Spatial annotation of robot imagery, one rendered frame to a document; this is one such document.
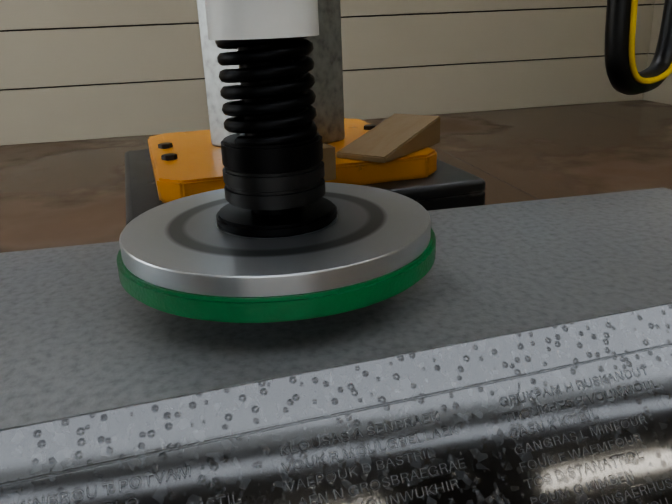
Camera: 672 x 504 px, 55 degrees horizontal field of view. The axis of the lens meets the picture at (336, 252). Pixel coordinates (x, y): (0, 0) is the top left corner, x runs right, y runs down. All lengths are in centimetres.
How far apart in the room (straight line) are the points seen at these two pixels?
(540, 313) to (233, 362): 20
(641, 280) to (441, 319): 16
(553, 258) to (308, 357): 24
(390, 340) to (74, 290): 25
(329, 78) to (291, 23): 85
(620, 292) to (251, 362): 26
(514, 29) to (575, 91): 101
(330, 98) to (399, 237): 87
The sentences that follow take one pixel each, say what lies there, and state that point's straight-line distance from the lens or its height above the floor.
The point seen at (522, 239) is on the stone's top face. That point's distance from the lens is 58.
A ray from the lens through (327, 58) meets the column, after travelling 125.
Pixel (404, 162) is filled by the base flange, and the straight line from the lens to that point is 112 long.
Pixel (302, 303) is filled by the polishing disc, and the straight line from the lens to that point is 36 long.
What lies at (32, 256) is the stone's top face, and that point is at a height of 82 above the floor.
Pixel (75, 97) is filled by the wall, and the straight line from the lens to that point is 658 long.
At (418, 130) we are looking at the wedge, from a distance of 118.
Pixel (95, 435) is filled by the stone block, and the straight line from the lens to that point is 37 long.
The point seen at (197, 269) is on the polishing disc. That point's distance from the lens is 37.
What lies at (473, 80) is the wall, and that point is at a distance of 708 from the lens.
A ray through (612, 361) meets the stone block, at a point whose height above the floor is 80.
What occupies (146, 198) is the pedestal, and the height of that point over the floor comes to 74.
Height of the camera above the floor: 101
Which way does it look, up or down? 20 degrees down
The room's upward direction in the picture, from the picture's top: 2 degrees counter-clockwise
